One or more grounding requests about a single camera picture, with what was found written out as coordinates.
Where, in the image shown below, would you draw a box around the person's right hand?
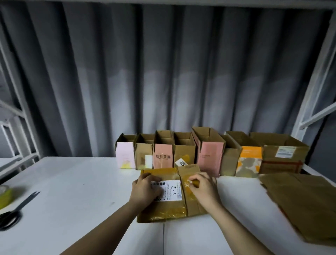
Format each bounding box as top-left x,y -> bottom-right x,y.
187,172 -> 223,213

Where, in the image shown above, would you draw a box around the person's left hand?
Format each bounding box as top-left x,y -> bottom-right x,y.
128,172 -> 163,213

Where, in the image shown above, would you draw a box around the taped brown cardboard box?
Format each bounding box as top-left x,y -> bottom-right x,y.
136,163 -> 218,224

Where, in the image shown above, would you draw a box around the pink lettered cardboard box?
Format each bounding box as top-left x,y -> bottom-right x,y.
190,126 -> 227,178
153,130 -> 175,170

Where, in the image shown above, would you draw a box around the brown box with white label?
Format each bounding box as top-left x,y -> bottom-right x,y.
134,133 -> 156,170

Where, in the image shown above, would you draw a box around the small brown labelled carton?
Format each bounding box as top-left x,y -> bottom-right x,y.
220,134 -> 241,177

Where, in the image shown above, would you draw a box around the pink and yellow printed box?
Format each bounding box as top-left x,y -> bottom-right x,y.
115,133 -> 138,170

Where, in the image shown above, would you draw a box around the brown box with 7020 sticker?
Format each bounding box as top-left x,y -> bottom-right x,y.
173,131 -> 197,168

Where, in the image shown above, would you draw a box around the orange and white carton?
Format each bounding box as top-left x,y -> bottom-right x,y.
226,131 -> 264,178

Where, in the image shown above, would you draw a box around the printed brown cardboard box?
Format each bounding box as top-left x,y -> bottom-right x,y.
249,131 -> 311,174

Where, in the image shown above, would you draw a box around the pile of cardboard boxes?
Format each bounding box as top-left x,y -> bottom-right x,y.
258,171 -> 336,248

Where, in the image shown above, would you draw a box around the black scissors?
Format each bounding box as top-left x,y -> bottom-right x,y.
0,190 -> 41,231

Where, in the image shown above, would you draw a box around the yellow tape roll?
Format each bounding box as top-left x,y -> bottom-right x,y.
0,184 -> 15,210

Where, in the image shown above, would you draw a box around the person's right forearm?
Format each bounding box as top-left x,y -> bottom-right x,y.
207,205 -> 274,255

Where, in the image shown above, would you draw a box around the person's left forearm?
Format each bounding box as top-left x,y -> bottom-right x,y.
60,202 -> 148,255

